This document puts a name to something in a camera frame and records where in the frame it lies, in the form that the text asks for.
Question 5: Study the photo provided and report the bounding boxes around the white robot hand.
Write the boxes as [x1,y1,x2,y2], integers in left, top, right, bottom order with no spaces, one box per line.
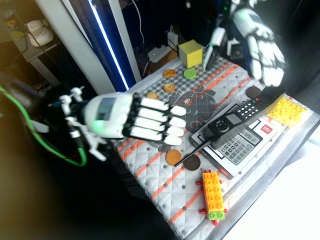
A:
[83,92,188,147]
[202,8,287,88]

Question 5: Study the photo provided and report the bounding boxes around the black handheld radio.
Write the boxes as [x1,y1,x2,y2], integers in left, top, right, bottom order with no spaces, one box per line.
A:
[174,87,281,167]

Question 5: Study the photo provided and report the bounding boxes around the calculator box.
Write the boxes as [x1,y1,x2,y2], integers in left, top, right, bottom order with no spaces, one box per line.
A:
[189,99,286,180]

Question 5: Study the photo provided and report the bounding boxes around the brown chocolate round biscuit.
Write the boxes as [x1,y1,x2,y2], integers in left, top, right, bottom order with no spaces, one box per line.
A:
[182,153,201,172]
[245,85,262,99]

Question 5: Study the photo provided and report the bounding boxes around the yellow foam cube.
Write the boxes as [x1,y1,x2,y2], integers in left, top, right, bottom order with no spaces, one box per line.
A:
[178,39,203,69]

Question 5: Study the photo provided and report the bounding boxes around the bag of yellow beads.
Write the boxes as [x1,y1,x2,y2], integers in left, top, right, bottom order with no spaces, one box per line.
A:
[266,96,307,128]

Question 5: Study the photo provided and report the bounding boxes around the orange round biscuit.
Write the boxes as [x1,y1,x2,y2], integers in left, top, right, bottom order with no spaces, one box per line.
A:
[165,149,183,166]

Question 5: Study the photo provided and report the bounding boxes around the white pillar with blue light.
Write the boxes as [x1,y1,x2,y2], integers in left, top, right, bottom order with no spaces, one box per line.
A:
[34,0,142,101]

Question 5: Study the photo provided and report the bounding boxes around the green round disc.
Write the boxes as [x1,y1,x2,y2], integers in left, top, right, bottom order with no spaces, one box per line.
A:
[183,68,197,80]

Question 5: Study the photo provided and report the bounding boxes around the white power strip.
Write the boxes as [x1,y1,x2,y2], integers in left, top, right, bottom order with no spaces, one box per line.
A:
[147,45,174,64]

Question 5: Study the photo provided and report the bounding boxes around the grey shelf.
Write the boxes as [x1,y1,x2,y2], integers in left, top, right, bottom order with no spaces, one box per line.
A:
[19,37,66,86]

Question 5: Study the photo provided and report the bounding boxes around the grey quilt with bear print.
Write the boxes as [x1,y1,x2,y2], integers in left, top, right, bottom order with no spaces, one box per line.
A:
[111,46,315,238]

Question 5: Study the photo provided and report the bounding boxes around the white rounded object on shelf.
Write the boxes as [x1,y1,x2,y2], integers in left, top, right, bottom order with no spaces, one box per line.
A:
[25,19,55,47]

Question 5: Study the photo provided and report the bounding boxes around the orange and green toy brick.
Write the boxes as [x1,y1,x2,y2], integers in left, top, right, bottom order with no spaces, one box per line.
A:
[195,169,229,224]

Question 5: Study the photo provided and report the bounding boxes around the green cable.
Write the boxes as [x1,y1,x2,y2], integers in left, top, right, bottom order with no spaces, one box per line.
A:
[0,86,88,167]

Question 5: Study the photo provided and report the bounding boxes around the white cable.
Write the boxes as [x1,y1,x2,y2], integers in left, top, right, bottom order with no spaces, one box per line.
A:
[130,0,146,45]

